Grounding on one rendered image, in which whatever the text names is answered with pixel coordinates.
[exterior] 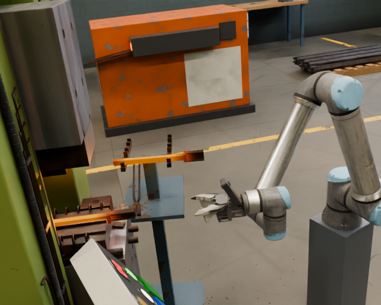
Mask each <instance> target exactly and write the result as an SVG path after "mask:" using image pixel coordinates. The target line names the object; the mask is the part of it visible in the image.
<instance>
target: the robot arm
mask: <svg viewBox="0 0 381 305"><path fill-rule="evenodd" d="M293 97H294V100H295V102H294V104H293V106H292V108H291V111H290V113H289V115H288V117H287V120H286V121H285V124H284V126H283V128H282V130H281V132H280V135H279V137H278V139H277V141H276V143H275V145H274V147H273V150H272V152H271V154H270V156H269V159H268V161H267V163H266V164H265V167H264V169H263V171H262V173H261V176H260V178H259V180H258V182H257V184H256V186H255V188H254V190H248V191H245V192H244V194H241V195H240V198H239V197H238V195H237V194H236V192H235V191H234V189H233V188H232V187H231V185H230V182H229V181H228V180H227V179H226V178H225V177H224V178H223V179H221V180H220V183H221V187H222V189H223V190H225V192H226V193H227V195H225V194H218V193H207V194H200V195H195V196H193V197H191V199H192V200H199V201H200V203H201V206H202V207H203V209H201V210H198V211H197V212H196V213H195V214H194V216H201V215H202V216H203V217H204V220H205V222H206V223H209V222H210V221H211V218H212V216H213V215H215V214H216V216H217V220H218V222H224V221H232V218H237V217H245V216H246V215H247V216H248V217H250V218H251V219H252V220H253V221H254V222H255V223H256V224H257V225H258V226H259V227H261V228H262V229H263V235H264V237H265V238H266V239H268V240H271V241H276V240H281V239H283V238H284V237H285V235H286V230H287V228H286V209H290V208H291V200H290V195H289V193H288V190H287V188H286V187H284V186H279V184H280V182H281V180H282V178H283V175H284V173H285V171H286V169H287V167H288V164H289V163H290V161H291V158H292V157H293V155H294V153H295V150H296V148H297V146H298V144H299V142H300V139H301V137H302V135H303V133H304V131H305V129H306V127H307V125H308V123H309V121H310V119H311V116H312V114H313V112H314V110H315V109H317V108H320V107H321V105H322V103H323V102H324V103H326V104H327V108H328V112H329V113H330V115H331V119H332V121H333V125H334V129H335V131H336V134H337V138H338V141H339V144H340V148H341V150H342V154H343V156H344V160H345V163H346V166H344V167H338V168H334V169H332V170H331V171H330V172H329V173H328V179H327V180H328V183H327V204H326V206H325V208H324V210H323V212H322V221H323V222H324V223H325V224H326V225H327V226H329V227H331V228H333V229H337V230H342V231H349V230H353V229H356V228H358V227H359V226H360V225H361V224H362V218H364V219H365V220H366V221H368V222H370V223H372V224H374V225H376V226H381V179H379V176H378V173H377V169H376V164H375V162H374V157H373V154H372V150H371V146H370V142H369V139H368V135H367V132H366V128H365V124H364V121H363V116H362V112H361V109H360V104H361V102H362V97H363V87H362V85H361V84H360V82H359V81H358V80H356V79H353V78H352V77H349V76H343V75H339V74H336V73H332V72H329V71H321V72H318V73H315V74H313V75H311V76H310V77H308V78H306V80H304V81H303V82H302V83H301V84H300V85H299V86H298V87H297V89H296V91H295V93H294V95H293ZM209 204H211V205H210V206H209V207H207V206H208V205H209ZM213 204H214V205H213ZM226 219H228V220H226ZM221 220H224V221H221Z"/></svg>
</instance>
